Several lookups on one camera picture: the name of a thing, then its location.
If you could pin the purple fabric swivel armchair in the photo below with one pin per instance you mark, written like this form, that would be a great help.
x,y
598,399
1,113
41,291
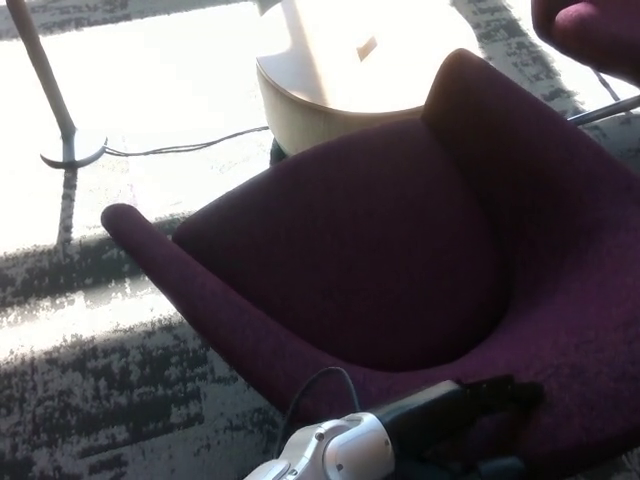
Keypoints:
x,y
550,200

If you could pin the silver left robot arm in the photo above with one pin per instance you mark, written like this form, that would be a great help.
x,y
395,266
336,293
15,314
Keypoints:
x,y
350,445

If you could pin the purple armchair seat cushion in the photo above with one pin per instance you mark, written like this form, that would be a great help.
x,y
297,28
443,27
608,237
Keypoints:
x,y
350,250

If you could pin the round beige wooden side table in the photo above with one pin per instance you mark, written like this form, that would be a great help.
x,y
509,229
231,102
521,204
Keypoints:
x,y
300,125

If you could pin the small brown table top tag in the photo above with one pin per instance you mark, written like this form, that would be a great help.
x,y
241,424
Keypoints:
x,y
366,49

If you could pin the floor lamp pole with base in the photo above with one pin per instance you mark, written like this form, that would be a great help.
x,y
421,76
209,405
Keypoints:
x,y
68,141

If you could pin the chrome armchair base leg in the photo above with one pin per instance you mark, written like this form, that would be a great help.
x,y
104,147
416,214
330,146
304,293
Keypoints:
x,y
610,109

